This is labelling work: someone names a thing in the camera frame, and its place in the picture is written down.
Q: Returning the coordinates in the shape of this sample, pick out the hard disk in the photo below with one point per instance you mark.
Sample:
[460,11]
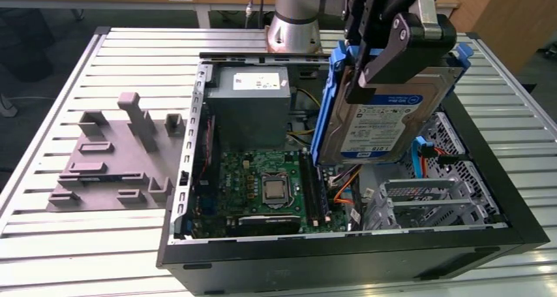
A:
[383,130]

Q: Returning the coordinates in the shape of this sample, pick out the black chair base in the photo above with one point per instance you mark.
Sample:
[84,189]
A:
[549,50]

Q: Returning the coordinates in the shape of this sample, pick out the green motherboard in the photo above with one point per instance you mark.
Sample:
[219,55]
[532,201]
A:
[244,169]

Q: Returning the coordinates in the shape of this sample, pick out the black RAM stick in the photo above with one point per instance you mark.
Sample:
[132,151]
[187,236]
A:
[310,186]
[323,192]

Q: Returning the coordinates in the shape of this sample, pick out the silver CPU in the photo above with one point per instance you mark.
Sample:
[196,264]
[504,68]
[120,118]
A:
[275,191]

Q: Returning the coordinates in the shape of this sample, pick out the black PC case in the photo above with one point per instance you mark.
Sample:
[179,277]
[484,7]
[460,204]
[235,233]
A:
[304,254]

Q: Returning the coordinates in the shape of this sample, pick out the black graphics card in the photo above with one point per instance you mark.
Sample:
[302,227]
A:
[270,223]

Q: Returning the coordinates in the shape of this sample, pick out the grey stand foot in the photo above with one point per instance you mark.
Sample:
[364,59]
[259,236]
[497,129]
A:
[8,109]

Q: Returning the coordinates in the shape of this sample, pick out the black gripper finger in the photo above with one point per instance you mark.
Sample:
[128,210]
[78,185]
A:
[358,23]
[413,45]

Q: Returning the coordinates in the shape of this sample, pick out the grey power supply unit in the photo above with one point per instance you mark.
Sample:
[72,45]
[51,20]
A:
[248,120]

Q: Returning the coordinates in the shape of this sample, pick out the brown wooden cabinet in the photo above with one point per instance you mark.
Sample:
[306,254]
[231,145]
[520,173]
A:
[523,3]

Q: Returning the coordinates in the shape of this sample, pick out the grey parts rack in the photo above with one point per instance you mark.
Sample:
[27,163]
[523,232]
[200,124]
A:
[118,166]

